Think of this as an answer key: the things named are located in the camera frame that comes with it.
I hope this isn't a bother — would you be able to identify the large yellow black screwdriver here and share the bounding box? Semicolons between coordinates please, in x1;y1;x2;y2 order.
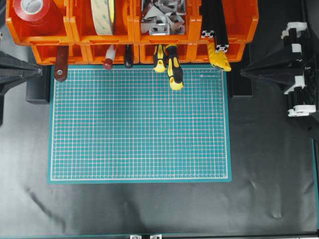
165;44;183;91

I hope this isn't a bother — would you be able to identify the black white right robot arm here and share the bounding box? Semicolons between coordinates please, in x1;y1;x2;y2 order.
240;22;319;141

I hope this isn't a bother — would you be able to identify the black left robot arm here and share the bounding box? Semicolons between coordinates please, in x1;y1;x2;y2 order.
0;51;43;125

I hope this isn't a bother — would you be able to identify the small yellow black screwdriver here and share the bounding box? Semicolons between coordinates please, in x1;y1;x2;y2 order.
153;44;166;73

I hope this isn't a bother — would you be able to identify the green cutting mat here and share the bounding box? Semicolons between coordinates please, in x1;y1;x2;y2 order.
48;65;232;184

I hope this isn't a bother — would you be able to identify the orange lower bin centre right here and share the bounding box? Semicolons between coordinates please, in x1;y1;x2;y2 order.
139;44;197;64

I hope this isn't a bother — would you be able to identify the orange bin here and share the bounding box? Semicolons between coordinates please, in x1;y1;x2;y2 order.
84;44;140;65
139;44;197;64
196;0;259;44
5;0;74;46
31;44;88;65
191;43;246;63
69;0;134;45
133;0;202;45

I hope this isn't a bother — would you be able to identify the yellow utility knife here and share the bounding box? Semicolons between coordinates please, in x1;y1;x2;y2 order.
207;42;231;72

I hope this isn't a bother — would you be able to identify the black block right stand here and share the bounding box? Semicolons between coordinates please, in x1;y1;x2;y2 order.
230;68;253;98

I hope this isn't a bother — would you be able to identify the black block stand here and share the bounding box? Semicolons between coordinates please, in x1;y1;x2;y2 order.
25;75;50;105
230;68;253;98

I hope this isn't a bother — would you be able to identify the orange upper bin centre right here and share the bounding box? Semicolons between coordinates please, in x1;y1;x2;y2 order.
133;0;202;45

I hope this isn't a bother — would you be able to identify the orange lower bin centre left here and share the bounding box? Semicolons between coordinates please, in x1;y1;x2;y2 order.
84;44;140;65

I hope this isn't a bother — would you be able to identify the pile of metal corner brackets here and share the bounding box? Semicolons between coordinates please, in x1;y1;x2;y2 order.
140;0;186;35

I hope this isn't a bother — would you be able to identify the orange lower bin far right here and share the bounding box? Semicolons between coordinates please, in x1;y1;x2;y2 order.
191;43;246;63

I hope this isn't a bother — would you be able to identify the black aluminium extrusion profile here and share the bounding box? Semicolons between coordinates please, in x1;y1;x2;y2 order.
212;0;229;53

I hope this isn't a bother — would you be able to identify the beige double-sided tape roll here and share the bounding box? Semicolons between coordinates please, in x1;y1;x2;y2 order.
91;0;116;35

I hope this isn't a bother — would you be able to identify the black block left stand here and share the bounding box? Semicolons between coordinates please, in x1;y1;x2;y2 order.
25;75;50;105

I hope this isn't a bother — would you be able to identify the orange lower bin far left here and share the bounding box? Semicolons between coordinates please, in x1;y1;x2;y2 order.
31;44;88;65

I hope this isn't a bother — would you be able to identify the orange upper bin far right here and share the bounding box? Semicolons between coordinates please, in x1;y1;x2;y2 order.
196;0;259;44

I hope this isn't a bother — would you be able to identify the orange upper bin centre left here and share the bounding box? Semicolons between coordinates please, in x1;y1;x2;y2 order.
69;0;134;45

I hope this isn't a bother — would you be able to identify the orange upper bin far left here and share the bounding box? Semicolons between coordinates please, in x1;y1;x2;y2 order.
5;0;74;46

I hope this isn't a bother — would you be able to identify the red tape roll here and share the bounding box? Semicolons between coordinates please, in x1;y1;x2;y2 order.
13;0;64;35

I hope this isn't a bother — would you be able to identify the dark brown handle tool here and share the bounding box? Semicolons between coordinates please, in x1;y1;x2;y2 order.
124;45;134;69

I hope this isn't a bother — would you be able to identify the white red handle tool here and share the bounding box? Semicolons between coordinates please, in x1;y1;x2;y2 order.
103;45;116;70

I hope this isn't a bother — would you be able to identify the brown wooden handle tool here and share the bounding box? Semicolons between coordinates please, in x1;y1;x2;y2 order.
54;45;69;82

